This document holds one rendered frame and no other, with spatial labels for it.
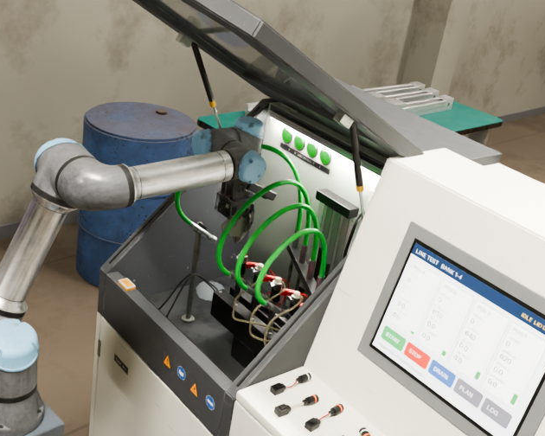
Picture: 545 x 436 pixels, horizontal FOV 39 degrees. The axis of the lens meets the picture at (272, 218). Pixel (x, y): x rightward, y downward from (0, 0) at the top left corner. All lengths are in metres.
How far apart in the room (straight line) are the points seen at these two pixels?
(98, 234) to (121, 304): 1.65
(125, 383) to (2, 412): 0.65
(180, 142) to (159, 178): 2.04
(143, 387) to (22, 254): 0.69
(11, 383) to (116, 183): 0.50
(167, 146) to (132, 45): 1.01
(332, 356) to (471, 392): 0.40
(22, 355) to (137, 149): 2.07
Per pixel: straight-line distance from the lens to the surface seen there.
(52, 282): 4.16
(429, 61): 6.47
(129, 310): 2.31
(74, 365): 3.58
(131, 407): 2.45
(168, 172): 1.75
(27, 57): 4.25
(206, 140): 1.93
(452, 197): 1.77
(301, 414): 1.90
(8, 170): 4.42
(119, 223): 3.89
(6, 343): 1.79
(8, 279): 1.86
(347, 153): 2.19
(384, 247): 1.87
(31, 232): 1.82
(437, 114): 5.56
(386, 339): 1.87
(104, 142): 3.77
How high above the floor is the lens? 2.17
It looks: 25 degrees down
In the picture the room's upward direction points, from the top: 10 degrees clockwise
